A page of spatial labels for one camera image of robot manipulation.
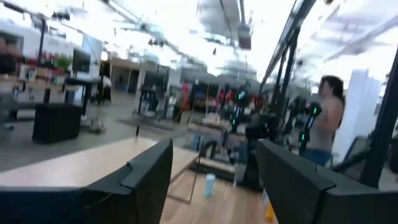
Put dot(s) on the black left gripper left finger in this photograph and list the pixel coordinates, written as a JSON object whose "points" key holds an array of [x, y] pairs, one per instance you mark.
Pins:
{"points": [[140, 193]]}

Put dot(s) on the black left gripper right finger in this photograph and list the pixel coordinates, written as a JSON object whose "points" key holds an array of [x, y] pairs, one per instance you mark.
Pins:
{"points": [[304, 199]]}

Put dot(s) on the orange medicine bottle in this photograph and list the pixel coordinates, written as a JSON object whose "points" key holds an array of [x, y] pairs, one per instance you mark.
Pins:
{"points": [[270, 214]]}

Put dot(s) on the blue medicine bottle white cap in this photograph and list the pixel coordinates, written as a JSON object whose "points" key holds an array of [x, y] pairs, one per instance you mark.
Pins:
{"points": [[210, 185]]}

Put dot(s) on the black background robot arm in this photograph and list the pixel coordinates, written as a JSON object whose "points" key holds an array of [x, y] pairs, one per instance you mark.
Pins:
{"points": [[308, 127], [237, 109]]}

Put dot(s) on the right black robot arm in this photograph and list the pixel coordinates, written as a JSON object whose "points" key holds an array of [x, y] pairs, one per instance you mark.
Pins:
{"points": [[253, 161]]}

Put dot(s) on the person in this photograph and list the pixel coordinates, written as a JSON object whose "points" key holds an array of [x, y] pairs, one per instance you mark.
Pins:
{"points": [[326, 124]]}

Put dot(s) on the white column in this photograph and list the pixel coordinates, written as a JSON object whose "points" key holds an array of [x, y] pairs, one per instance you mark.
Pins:
{"points": [[357, 109]]}

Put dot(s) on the black cabinet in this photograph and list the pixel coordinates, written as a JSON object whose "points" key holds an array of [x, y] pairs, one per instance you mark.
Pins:
{"points": [[56, 123]]}

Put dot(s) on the wooden shelf with black frame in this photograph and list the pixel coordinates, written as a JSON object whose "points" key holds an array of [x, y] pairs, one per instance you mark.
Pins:
{"points": [[77, 165]]}

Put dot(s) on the wall-mounted dark screen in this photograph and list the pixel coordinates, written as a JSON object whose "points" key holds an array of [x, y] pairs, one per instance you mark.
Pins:
{"points": [[81, 60]]}

